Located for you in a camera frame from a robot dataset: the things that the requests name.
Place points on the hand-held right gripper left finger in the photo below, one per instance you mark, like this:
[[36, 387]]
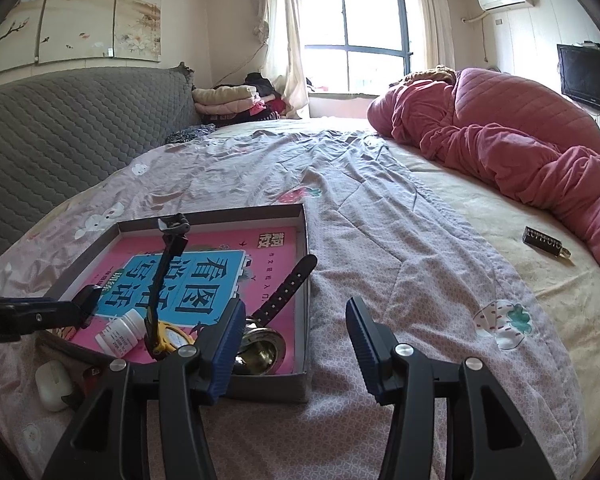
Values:
[[227, 350]]

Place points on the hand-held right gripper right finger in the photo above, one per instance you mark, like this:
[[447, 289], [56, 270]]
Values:
[[365, 350]]

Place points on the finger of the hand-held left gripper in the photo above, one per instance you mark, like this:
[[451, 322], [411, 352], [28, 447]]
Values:
[[55, 317]]

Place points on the yellowish tape roll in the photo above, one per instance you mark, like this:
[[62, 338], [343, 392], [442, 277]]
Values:
[[260, 352]]

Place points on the grey cardboard box tray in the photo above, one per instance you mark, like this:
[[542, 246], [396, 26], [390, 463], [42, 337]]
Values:
[[260, 390]]

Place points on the white pill bottle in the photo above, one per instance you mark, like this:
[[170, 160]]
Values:
[[117, 335]]

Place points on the white earbuds case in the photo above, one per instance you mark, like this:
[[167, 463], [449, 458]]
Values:
[[52, 385]]

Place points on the red and black tube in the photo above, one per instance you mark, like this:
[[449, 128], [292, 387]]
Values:
[[91, 376]]

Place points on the black and yellow wristwatch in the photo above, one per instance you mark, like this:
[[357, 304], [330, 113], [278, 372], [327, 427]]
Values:
[[172, 255]]

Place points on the pink and blue book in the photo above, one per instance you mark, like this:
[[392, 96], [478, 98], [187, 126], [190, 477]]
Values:
[[275, 270]]

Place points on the grey quilted headboard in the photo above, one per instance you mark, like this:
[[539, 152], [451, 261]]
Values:
[[70, 135]]

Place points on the dark floral cloth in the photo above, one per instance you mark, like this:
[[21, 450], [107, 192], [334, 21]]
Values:
[[190, 135]]

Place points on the pile of folded clothes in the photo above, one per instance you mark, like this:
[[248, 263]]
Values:
[[230, 97]]

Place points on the pink quilt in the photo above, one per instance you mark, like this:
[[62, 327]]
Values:
[[505, 135]]

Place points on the brown knitted cloth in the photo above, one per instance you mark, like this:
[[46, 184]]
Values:
[[432, 74]]

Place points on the dark-framed window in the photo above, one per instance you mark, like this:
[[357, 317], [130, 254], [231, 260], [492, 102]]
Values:
[[370, 35]]

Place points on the cream curtain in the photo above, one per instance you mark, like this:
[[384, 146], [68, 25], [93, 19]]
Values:
[[287, 35], [432, 25]]

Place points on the black television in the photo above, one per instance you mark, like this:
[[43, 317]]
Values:
[[585, 77]]

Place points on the floral wall painting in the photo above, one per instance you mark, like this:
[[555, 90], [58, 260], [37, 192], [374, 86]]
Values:
[[80, 10]]

